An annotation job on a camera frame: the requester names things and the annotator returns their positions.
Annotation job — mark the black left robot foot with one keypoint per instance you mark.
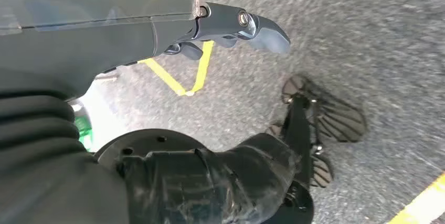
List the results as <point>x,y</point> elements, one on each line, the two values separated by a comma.
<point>340,118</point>

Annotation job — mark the green plastic object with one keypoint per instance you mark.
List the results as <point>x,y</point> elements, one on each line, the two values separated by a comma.
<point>85,132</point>

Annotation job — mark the yellow floor tape square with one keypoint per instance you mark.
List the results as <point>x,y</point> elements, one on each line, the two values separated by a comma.
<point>201,66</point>

